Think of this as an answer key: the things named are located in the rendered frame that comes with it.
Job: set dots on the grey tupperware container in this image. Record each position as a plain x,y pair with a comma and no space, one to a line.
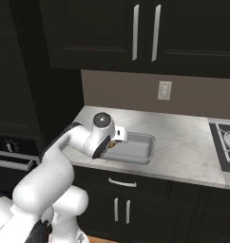
137,148

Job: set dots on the black tall cabinet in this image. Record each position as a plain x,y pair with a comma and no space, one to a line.
25,63

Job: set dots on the black base cupboard door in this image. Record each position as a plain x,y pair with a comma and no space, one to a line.
158,221
101,215

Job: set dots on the white wall outlet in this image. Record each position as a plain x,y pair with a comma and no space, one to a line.
164,90

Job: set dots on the black drawer front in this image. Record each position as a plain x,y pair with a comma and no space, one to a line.
145,183

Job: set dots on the black wall cupboard door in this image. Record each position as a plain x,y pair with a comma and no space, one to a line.
199,31
88,31

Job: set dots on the black wall oven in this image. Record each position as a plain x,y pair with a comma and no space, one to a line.
9,142

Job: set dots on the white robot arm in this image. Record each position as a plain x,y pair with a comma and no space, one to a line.
47,177

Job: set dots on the black hob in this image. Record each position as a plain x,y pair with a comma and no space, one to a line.
226,148

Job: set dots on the small orange-brown fruit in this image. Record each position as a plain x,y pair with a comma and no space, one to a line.
112,145

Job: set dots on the black base cabinet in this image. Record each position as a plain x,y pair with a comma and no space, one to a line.
212,215

